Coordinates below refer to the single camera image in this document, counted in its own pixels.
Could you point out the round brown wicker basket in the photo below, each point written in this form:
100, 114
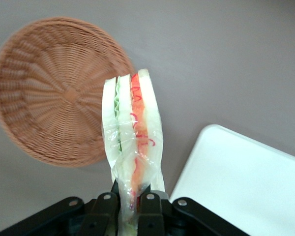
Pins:
54, 93

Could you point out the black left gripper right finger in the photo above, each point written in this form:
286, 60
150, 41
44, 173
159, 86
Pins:
151, 216

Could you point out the plastic-wrapped triangle sandwich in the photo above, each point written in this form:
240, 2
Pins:
127, 118

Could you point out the white plastic tray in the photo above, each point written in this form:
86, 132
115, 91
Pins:
241, 177

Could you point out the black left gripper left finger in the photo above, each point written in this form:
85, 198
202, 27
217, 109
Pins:
104, 216

